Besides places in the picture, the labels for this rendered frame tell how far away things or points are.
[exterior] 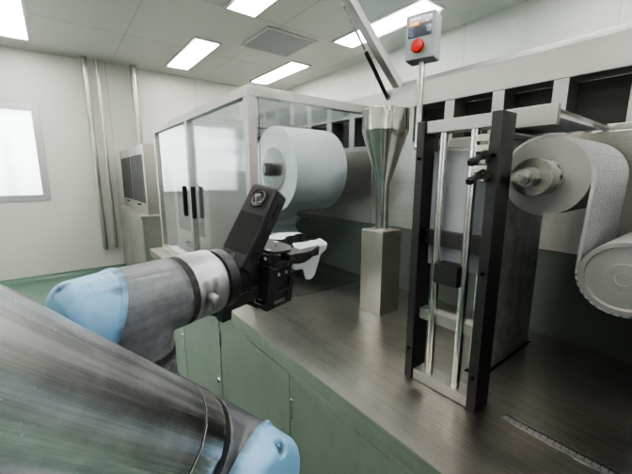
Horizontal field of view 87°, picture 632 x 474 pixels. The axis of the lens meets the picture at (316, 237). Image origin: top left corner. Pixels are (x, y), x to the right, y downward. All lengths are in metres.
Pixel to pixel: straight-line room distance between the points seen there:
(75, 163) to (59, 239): 1.03
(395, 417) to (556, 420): 0.29
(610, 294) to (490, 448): 0.32
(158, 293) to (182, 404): 0.14
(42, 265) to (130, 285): 5.28
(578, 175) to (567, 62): 0.45
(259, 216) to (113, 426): 0.29
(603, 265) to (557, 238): 0.36
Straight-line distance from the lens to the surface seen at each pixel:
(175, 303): 0.35
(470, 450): 0.69
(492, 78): 1.18
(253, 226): 0.42
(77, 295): 0.33
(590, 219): 0.74
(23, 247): 5.57
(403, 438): 0.68
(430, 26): 0.94
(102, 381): 0.19
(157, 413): 0.22
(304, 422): 0.98
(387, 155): 1.03
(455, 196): 0.70
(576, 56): 1.11
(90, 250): 5.59
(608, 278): 0.73
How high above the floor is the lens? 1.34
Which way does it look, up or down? 10 degrees down
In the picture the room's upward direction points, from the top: straight up
